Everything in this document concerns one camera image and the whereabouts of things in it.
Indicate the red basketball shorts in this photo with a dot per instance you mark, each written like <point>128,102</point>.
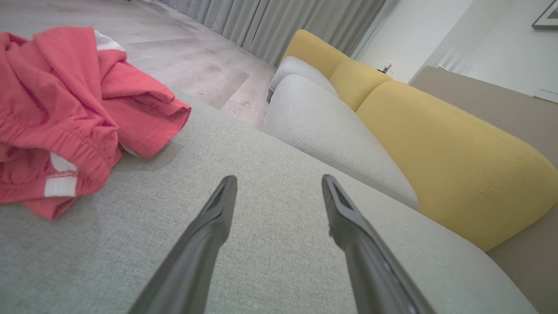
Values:
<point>144,117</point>

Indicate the long yellow sofa back cushion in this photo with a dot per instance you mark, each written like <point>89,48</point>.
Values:
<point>457,161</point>

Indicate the grey pleated curtain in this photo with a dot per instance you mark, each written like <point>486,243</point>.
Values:
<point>283,22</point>

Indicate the large grey sofa seat cushion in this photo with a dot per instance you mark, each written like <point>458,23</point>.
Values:
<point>270,144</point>

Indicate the dark framed wall picture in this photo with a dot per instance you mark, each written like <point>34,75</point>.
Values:
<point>550,17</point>

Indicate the short yellow sofa back cushion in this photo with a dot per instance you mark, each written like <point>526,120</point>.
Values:
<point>355,83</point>
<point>314,50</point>

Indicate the small dark and white object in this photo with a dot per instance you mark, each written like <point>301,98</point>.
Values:
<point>386,68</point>

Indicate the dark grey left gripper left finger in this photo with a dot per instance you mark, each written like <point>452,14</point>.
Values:
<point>205,244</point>

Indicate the taupe sofa back panel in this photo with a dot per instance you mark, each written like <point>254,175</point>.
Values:
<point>501,109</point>

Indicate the red basketball jersey white sleeves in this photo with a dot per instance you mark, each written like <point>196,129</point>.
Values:
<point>56,56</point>

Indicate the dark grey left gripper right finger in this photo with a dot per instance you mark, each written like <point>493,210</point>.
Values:
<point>362,253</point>

